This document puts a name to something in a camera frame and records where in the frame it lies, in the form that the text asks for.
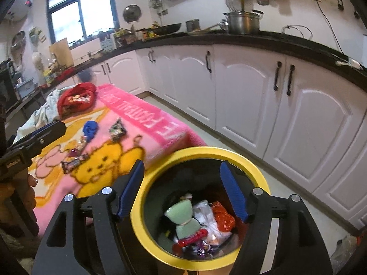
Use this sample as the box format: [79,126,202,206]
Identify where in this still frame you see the white kitchen cabinets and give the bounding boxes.
[92,44,367,230]

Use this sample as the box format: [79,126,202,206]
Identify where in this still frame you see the wooden cutting board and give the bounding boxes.
[49,37,73,66]

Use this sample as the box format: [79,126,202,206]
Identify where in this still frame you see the black kitchen countertop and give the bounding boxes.
[37,30,367,92]

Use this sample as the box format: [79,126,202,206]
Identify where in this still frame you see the white hanging bag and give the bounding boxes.
[31,52,43,72]

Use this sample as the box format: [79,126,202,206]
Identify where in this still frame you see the shiny dark snack wrapper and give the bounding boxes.
[108,119,127,143]

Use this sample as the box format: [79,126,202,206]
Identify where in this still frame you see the dark long snack wrapper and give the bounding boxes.
[61,154,90,175]

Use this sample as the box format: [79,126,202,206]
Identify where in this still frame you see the light blue cloth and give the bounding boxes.
[14,89,65,141]

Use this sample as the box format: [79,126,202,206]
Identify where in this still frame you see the blue crumpled item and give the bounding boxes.
[83,120,99,144]

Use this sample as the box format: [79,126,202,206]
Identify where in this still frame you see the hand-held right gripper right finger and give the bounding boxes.
[220,161,334,275]

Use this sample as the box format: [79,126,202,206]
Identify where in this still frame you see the yellow purple candy wrapper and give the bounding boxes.
[69,137,88,158]

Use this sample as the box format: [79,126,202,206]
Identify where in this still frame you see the black microwave oven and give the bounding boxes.
[0,66,18,112]

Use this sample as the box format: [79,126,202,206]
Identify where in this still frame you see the pink yellow printed blanket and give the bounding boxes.
[17,84,208,235]

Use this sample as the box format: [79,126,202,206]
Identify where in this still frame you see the white water heater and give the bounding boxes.
[0,0,33,22]

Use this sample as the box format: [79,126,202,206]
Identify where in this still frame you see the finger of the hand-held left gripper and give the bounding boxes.
[6,120,67,161]

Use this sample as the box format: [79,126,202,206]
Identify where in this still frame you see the black power cable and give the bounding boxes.
[315,0,346,56]

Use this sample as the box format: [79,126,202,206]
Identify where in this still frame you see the large steel pot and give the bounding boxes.
[219,10,264,35]

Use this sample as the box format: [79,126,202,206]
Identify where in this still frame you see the white charger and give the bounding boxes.
[335,57,362,69]

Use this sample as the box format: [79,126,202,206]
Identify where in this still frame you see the steel pot lid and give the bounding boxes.
[123,5,142,23]

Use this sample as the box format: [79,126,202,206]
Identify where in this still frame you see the black wok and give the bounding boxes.
[136,23,182,35]

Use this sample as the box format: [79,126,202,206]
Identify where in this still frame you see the red plastic bag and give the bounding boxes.
[211,201,236,232]

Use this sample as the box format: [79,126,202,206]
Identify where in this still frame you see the row of condiment bottles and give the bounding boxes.
[113,27,144,45]

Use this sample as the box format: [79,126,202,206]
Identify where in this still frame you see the pale utensil holder box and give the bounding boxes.
[99,33,117,50]

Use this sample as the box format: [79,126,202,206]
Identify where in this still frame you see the yellow-rimmed black bin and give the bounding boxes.
[130,147,271,270]

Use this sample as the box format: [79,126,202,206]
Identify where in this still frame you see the steel colander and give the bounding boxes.
[11,31,26,49]

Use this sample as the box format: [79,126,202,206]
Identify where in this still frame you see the clear plastic bag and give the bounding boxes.
[330,235,359,267]

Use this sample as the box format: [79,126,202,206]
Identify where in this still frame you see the green bow-shaped sponge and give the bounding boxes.
[164,200,203,241]

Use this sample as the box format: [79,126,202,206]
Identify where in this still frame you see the colourful candy can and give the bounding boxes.
[172,229,207,253]

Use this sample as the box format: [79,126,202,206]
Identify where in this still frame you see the person's left hand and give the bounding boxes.
[0,173,38,224]

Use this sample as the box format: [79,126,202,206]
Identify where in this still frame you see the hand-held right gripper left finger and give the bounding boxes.
[31,160,145,275]

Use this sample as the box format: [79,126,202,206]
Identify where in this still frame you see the blue-framed window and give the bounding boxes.
[47,0,114,43]

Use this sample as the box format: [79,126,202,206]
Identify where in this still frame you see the grey plastic box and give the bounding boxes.
[16,77,36,98]

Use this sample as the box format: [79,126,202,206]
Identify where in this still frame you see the white plastic bag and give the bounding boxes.
[193,201,233,245]

